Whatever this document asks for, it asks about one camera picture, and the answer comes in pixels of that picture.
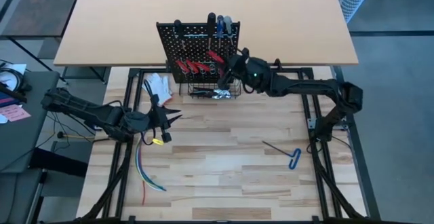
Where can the black aluminium rig frame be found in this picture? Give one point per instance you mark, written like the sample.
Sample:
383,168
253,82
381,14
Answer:
134,71

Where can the grey black ribbed screwdriver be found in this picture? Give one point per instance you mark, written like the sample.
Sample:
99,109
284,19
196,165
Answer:
228,23

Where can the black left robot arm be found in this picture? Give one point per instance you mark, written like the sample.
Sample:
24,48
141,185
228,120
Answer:
84,110

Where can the black metal pegboard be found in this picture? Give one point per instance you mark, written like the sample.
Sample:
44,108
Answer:
196,47

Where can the white work glove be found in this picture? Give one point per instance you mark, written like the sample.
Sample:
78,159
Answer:
161,86

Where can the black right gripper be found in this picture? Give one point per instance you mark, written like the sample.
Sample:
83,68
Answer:
259,76

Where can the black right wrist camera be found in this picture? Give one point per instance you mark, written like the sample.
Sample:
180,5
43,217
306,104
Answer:
224,81

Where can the yellow stick black knob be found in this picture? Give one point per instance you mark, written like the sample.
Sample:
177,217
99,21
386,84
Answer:
60,135

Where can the white paper sheet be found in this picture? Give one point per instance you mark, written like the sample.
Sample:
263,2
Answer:
18,68

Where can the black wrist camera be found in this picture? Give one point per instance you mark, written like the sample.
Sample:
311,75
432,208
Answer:
166,137
224,81

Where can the black seat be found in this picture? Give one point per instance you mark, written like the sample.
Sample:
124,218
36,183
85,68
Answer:
57,163

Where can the pink paper sheet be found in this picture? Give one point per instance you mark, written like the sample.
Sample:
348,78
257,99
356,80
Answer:
15,113

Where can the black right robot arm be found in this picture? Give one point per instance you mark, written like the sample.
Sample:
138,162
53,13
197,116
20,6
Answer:
305,86

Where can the grey side table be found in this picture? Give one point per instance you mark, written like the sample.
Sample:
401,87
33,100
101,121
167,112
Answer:
30,132

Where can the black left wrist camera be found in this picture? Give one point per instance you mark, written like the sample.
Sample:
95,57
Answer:
166,137

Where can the light wooden desk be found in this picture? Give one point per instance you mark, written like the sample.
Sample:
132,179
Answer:
118,20

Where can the shiny silver metal tool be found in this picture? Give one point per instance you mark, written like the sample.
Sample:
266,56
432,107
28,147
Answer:
222,94

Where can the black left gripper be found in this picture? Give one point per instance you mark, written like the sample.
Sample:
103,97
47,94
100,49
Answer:
142,122

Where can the metal screwdriver holder rack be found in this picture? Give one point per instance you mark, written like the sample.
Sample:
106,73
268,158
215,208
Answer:
196,35

